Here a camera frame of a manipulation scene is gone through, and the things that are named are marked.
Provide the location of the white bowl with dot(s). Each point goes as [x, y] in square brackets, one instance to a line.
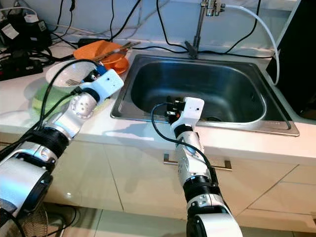
[66, 71]

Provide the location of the light green plate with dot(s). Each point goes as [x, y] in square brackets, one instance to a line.
[44, 103]

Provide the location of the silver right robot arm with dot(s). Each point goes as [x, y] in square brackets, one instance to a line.
[195, 163]

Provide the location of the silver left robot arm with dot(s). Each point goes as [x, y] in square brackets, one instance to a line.
[24, 182]

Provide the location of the white kitchen base cabinet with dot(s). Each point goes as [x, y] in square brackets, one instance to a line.
[128, 187]

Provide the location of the orange bowl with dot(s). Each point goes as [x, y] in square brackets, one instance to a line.
[96, 50]

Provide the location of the orange plate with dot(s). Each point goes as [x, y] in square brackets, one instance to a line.
[118, 64]

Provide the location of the wooden chopstick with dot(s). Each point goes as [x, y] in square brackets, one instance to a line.
[123, 47]
[118, 51]

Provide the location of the small black flat adapter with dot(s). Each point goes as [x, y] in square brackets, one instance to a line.
[86, 42]

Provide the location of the stainless steel sink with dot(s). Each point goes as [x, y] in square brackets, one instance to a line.
[222, 79]

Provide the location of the black power strip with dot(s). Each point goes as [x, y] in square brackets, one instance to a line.
[19, 69]

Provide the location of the metal faucet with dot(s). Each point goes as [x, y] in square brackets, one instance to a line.
[198, 29]

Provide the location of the black power supply box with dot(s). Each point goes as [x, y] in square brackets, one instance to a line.
[27, 32]

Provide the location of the tall black appliance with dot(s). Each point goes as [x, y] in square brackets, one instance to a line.
[296, 54]

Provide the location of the grey floor fan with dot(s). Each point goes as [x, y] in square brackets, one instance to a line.
[37, 224]

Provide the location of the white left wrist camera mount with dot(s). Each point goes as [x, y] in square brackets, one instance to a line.
[106, 86]

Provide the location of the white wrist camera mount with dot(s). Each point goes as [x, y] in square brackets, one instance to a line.
[106, 86]
[191, 109]

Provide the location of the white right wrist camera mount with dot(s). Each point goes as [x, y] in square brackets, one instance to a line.
[191, 109]

